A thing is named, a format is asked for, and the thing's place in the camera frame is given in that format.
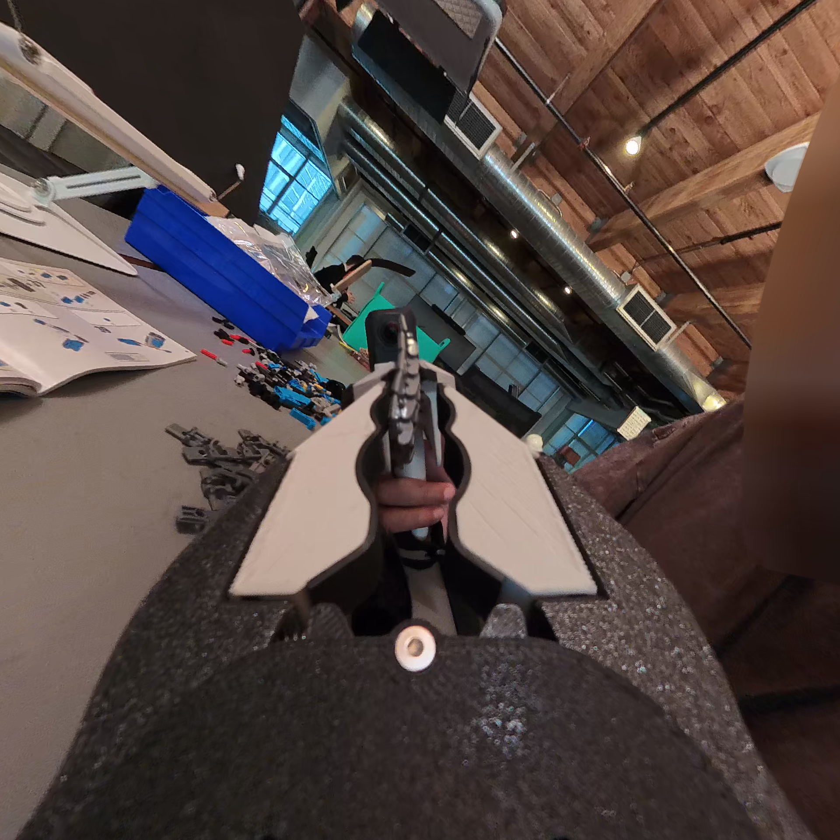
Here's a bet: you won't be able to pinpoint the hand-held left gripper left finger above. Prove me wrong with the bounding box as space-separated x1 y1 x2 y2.
228 376 389 599

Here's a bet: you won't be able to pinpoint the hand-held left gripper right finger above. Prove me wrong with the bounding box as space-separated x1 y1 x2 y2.
435 379 601 599

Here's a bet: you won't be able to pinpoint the pile of grey track links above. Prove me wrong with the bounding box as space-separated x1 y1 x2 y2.
163 422 291 537

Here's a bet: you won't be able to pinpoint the grey desk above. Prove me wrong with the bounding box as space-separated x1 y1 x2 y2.
0 196 371 840

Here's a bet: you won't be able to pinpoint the person's right hand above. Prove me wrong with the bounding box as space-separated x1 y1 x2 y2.
374 478 457 536

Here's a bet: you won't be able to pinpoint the heap of mixed coloured bricks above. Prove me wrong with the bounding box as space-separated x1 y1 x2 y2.
235 358 347 432

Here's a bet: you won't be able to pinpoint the clear plastic bags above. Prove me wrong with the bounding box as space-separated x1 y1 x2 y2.
209 215 330 307

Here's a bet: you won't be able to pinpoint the scattered black and red pins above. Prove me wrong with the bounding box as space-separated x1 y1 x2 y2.
199 315 261 370

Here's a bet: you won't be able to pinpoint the blue plastic bin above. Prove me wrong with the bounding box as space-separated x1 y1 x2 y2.
123 184 333 353

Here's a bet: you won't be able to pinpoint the large paned window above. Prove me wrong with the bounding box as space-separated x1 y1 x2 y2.
258 117 337 235

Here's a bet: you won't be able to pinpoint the white vent grille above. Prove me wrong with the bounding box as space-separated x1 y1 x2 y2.
616 284 678 350
444 94 504 160

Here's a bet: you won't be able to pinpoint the grey ceiling air unit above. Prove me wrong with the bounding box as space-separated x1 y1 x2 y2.
350 0 511 123

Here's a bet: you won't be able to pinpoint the open instruction booklet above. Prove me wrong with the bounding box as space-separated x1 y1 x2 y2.
0 256 199 399

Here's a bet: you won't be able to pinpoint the black partition panel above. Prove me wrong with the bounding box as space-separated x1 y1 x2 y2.
13 0 305 225

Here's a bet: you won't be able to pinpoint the white ceiling dome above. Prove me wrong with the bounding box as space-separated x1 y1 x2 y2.
763 140 812 194

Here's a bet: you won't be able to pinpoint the silver ventilation duct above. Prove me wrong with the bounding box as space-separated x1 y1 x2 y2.
333 97 727 412

